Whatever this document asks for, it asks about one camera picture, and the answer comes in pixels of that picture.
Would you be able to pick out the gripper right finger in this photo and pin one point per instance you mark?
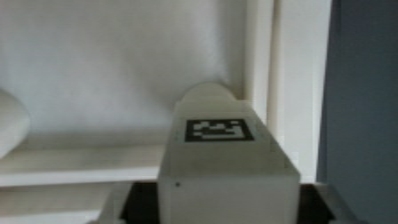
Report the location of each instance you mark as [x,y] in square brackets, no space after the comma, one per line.
[322,206]

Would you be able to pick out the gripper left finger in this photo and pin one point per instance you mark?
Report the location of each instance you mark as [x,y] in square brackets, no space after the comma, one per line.
[141,205]

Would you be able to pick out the white square tabletop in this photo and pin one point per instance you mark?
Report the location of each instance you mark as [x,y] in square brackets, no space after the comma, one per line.
[102,57]

